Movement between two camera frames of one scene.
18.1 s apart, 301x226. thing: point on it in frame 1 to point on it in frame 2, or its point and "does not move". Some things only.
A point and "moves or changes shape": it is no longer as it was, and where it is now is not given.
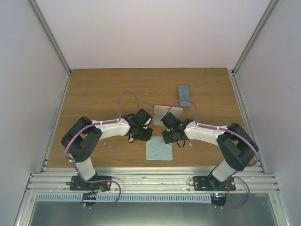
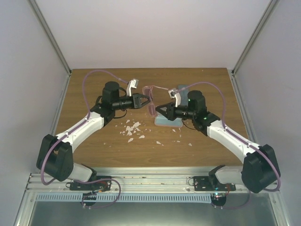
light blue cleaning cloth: (157, 149) moves or changes shape
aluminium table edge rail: (145, 181) does not move
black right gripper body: (171, 138) to (190, 114)
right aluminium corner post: (255, 35) does not move
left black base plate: (77, 184) does not move
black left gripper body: (141, 135) to (117, 105)
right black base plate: (210, 183) does not move
